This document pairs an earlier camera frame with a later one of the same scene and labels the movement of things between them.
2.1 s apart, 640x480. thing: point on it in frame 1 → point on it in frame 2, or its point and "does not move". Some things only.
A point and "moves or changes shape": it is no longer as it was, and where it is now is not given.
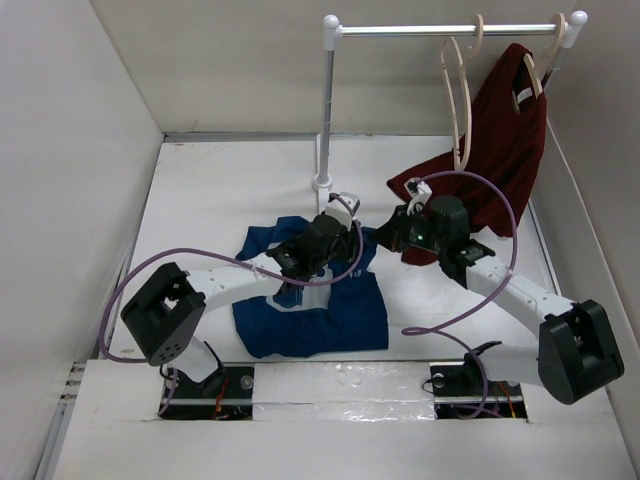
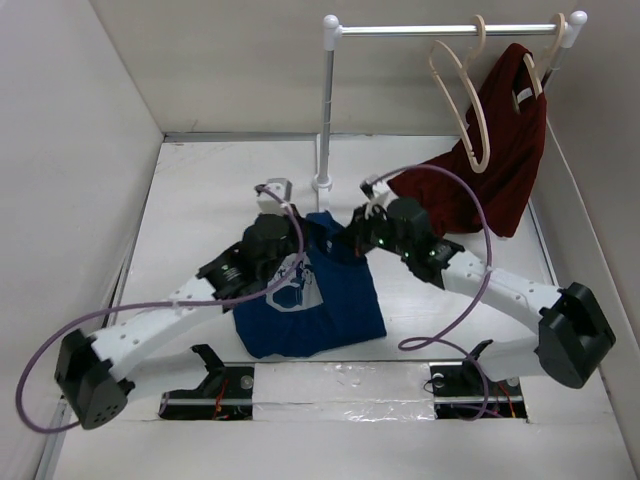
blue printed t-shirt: x=345 y=315 does not move
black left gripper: x=348 y=243 → x=292 y=227
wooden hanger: x=463 y=64 moves or changes shape
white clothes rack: x=333 y=31 does not move
